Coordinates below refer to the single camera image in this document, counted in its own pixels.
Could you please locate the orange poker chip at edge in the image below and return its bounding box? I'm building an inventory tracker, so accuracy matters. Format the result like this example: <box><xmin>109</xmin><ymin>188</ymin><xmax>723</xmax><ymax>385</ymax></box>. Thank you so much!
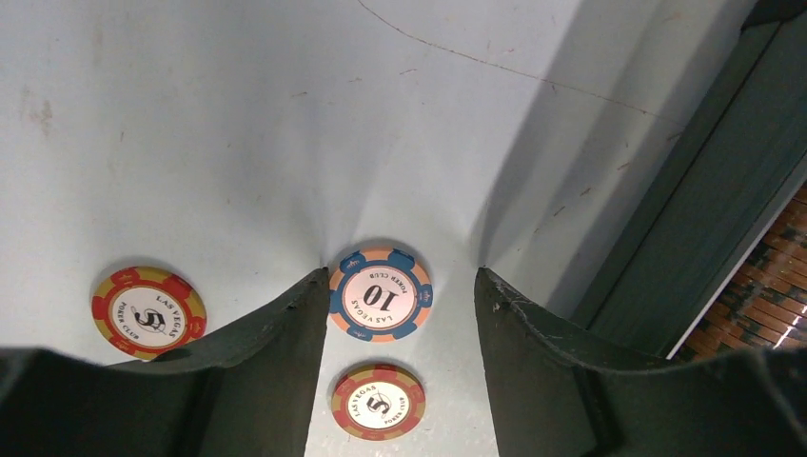
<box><xmin>90</xmin><ymin>266</ymin><xmax>207</xmax><ymax>360</ymax></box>

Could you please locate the white red poker chip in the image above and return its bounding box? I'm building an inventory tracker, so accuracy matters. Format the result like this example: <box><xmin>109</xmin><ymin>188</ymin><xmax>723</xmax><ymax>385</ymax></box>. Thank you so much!
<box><xmin>329</xmin><ymin>247</ymin><xmax>434</xmax><ymax>343</ymax></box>

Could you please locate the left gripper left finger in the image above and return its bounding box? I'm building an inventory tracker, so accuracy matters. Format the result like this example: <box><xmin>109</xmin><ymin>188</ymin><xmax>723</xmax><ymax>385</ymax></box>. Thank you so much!
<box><xmin>1</xmin><ymin>268</ymin><xmax>329</xmax><ymax>456</ymax></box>

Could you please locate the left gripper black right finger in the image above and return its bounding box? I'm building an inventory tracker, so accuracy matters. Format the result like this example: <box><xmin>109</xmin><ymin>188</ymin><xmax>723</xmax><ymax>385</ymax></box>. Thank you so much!
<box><xmin>474</xmin><ymin>268</ymin><xmax>806</xmax><ymax>456</ymax></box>

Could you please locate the black poker case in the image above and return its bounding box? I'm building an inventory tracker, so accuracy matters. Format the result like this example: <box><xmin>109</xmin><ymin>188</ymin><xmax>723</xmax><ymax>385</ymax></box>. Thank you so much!
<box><xmin>572</xmin><ymin>1</ymin><xmax>806</xmax><ymax>357</ymax></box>

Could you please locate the brown chip stack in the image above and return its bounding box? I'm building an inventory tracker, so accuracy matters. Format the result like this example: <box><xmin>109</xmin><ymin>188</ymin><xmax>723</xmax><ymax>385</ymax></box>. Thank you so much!
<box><xmin>673</xmin><ymin>186</ymin><xmax>806</xmax><ymax>362</ymax></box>

